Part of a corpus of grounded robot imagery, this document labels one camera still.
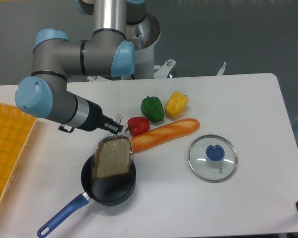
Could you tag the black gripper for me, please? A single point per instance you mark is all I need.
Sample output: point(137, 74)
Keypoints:
point(88, 116)

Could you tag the toast slice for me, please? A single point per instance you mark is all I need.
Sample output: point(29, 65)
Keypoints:
point(113, 157)

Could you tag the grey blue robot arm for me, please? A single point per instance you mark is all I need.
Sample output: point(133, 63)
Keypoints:
point(44, 93)

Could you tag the red bell pepper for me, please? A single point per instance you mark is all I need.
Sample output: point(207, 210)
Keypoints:
point(138, 125)

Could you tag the green bell pepper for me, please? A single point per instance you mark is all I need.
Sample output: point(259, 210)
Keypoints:
point(152, 109)

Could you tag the orange baguette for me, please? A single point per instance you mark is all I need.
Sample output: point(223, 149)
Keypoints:
point(163, 134)

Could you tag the yellow bell pepper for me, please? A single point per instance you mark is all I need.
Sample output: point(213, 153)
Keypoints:
point(176, 104)

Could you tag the yellow plastic basket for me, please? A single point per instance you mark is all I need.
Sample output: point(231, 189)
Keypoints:
point(16, 128)

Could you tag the glass lid blue knob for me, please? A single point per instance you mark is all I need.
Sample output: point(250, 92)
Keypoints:
point(212, 158)

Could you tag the black pot blue handle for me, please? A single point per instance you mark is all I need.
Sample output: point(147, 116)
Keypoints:
point(108, 191)

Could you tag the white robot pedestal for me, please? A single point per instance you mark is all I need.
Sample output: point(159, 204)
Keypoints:
point(144, 36)

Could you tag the white right base bracket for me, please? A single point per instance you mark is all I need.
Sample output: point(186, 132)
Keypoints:
point(221, 70)

